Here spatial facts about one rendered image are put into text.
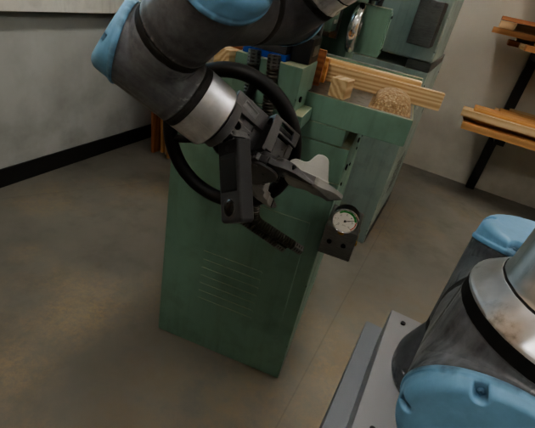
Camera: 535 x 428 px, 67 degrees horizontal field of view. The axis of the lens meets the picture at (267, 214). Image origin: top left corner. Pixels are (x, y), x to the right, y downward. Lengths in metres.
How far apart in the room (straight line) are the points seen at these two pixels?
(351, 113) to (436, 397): 0.66
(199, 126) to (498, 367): 0.40
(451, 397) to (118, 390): 1.10
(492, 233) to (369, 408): 0.28
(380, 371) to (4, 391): 1.05
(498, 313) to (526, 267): 0.04
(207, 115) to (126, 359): 1.02
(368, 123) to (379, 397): 0.54
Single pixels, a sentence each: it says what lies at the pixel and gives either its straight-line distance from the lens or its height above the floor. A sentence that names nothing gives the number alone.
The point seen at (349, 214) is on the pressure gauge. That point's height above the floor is 0.68.
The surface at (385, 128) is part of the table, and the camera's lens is 0.91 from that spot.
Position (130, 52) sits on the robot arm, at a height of 1.00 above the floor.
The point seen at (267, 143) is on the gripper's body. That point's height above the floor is 0.90.
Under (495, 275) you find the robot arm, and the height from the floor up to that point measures 0.93.
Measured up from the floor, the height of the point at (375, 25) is 1.04.
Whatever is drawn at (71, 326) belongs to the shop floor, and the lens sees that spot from 1.52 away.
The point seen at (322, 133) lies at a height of 0.82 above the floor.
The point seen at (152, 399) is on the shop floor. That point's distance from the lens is 1.32.
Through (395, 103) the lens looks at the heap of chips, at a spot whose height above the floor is 0.92.
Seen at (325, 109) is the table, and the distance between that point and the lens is 0.92.
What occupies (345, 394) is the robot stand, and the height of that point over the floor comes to 0.55.
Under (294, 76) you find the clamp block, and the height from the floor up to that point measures 0.94.
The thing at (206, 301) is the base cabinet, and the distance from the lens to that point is 1.29.
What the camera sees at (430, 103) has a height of 0.91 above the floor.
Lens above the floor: 1.10
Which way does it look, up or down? 30 degrees down
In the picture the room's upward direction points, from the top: 13 degrees clockwise
